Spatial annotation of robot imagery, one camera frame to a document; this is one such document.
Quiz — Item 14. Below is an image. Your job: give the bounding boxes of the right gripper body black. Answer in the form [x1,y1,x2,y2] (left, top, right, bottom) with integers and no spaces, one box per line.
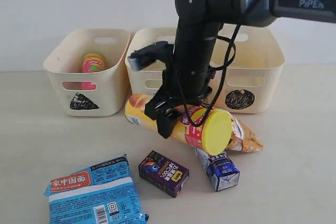
[145,65,215,119]

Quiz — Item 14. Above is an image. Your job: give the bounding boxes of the purple juice carton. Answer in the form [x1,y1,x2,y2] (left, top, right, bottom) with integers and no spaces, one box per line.
[138,150,190,198]

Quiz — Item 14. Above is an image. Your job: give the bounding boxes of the blue white milk carton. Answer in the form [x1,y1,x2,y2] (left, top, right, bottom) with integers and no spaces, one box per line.
[194,148,240,191]

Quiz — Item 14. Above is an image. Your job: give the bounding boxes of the orange instant noodle bag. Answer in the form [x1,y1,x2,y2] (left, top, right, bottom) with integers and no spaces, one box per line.
[226,115,264,153]

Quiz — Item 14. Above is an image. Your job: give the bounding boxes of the pink Lays chips can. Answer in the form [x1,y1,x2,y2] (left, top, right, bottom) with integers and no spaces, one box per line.
[81,53,106,90]

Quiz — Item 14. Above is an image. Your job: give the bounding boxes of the blue instant noodle bag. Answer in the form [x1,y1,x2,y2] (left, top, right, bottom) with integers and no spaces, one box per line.
[44,155,149,224]

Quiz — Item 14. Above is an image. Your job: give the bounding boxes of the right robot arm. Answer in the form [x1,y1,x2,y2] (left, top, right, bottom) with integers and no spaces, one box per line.
[143,0,335,138]

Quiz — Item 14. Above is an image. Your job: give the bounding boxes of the cream bin square mark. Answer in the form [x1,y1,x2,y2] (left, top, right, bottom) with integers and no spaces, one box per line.
[124,27,201,104]

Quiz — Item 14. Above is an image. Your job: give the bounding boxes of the cream bin circle mark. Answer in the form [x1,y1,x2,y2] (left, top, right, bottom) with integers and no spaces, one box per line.
[215,26,285,114]

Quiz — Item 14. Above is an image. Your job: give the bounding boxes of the cream bin triangle mark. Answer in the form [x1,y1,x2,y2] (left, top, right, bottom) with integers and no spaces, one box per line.
[44,28,131,117]

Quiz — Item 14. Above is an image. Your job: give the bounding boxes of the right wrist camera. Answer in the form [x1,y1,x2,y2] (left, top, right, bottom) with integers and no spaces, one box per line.
[128,41,174,71]

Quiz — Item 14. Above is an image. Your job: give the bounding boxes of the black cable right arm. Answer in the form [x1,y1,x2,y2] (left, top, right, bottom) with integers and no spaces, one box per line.
[181,22,244,127]

